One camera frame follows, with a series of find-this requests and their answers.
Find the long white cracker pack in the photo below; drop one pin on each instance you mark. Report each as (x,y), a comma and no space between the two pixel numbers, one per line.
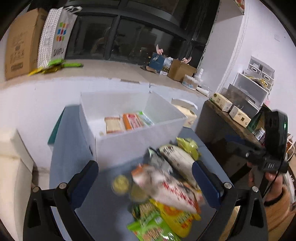
(181,161)

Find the white SANFU paper bag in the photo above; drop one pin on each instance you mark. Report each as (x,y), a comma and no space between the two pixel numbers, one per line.
(55,35)

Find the jelly cup left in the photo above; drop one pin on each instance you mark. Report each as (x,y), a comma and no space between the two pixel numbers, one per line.
(120,185)

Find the silver foil snack bag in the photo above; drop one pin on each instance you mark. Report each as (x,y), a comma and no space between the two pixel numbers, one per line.
(155,159)

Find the tissue pack on shelf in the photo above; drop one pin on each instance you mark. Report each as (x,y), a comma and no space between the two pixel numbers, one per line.
(222,102)
(239,116)

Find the green seaweed snack bag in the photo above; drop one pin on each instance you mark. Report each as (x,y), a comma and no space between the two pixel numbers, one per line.
(153,228)

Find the white storage box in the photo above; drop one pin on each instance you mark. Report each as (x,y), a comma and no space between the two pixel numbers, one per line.
(162,124)

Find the small brown cardboard box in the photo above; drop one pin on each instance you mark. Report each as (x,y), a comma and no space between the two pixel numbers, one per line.
(179,69)

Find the green yellow sachets pile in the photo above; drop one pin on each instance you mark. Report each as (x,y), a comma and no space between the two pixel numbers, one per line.
(54,66)

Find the wooden side shelf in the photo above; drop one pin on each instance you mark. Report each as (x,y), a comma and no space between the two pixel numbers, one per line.
(240,130)

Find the jelly cup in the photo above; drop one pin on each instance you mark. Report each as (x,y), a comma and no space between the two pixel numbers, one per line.
(120,185)
(137,194)

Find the yellow sunflower snack bag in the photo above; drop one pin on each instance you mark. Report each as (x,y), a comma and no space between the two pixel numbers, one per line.
(179,221)

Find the yellow green small snack bag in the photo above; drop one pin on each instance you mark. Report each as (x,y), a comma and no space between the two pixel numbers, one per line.
(189,146)

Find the black window frame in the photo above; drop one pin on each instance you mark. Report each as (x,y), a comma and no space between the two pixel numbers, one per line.
(131,31)

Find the open tissue pack on table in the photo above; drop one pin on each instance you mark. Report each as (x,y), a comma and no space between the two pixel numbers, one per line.
(189,109)

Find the white spray bottle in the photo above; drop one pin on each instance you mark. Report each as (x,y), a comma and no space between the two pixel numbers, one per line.
(198,74)

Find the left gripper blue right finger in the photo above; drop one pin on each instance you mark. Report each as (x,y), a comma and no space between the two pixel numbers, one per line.
(210,184)

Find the white red rice cracker bag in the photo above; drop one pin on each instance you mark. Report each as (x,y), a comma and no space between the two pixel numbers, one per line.
(166,189)

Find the orange snack bar pack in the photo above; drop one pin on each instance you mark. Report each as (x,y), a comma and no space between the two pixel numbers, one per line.
(132,121)

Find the green peas snack packet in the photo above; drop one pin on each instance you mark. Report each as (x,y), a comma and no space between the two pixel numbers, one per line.
(143,210)

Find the jelly cup right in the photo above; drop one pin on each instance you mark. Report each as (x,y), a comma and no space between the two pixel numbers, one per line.
(137,194)

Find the blue gift box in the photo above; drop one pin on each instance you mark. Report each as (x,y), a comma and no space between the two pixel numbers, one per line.
(160,63)

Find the white plastic drawer unit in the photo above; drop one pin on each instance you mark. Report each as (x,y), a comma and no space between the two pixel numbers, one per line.
(251,87)

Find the cotton swab container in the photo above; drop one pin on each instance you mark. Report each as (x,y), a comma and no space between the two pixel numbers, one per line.
(190,82)

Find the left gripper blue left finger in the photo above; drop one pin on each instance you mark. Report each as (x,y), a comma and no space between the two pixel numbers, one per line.
(80,184)

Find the beige pastry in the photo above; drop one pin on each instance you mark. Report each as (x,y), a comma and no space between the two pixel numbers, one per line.
(113,124)

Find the brown cardboard box left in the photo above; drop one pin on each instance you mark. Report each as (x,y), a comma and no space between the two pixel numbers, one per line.
(23,43)

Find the white sofa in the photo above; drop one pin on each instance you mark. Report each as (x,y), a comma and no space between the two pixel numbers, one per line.
(16,178)

